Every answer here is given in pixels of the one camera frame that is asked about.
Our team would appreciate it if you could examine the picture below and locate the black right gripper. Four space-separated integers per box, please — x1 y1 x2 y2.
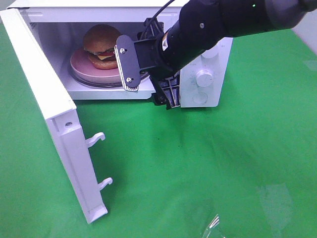
134 37 181 110

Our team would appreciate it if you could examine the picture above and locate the round white door button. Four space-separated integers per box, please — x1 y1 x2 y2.
193 92 208 105

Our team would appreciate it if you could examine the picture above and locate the white round knob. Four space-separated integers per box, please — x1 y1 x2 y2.
196 69 214 88

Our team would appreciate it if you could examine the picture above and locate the toy burger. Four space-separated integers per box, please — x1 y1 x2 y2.
83 24 121 70

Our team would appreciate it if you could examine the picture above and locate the pink round plate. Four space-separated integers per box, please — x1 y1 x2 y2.
70 48 122 87

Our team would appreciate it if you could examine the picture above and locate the white microwave door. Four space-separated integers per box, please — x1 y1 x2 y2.
0 8 112 223

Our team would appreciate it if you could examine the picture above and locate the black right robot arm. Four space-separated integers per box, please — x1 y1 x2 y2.
136 0 317 109

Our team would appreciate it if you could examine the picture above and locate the glass microwave turntable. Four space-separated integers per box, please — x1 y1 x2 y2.
67 61 151 89

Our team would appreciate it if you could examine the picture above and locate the white microwave oven body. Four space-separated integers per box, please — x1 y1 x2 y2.
0 0 232 108

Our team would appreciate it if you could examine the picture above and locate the green table cover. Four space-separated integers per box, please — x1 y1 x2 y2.
0 28 317 238

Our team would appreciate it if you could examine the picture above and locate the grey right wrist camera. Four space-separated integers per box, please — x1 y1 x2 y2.
114 35 141 92

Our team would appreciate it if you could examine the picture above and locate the white wall panel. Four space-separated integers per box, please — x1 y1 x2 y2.
292 10 317 54

